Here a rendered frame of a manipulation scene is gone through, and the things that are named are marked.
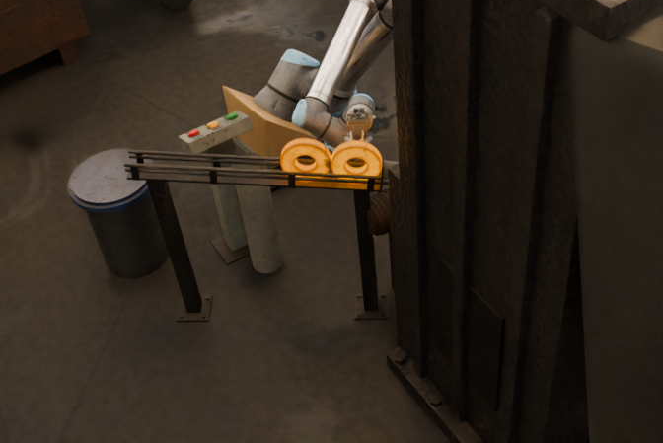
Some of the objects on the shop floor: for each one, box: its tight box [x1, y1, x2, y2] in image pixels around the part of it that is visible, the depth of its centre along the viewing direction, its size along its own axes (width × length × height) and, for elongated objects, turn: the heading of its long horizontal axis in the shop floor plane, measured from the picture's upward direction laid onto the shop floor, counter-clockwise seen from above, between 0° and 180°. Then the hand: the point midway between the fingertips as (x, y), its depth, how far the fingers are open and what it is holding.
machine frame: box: [387, 0, 663, 443], centre depth 242 cm, size 73×108×176 cm
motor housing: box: [367, 188, 395, 291], centre depth 310 cm, size 13×22×54 cm, turn 127°
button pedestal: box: [179, 111, 253, 265], centre depth 334 cm, size 16×24×62 cm, turn 127°
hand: (356, 151), depth 280 cm, fingers closed
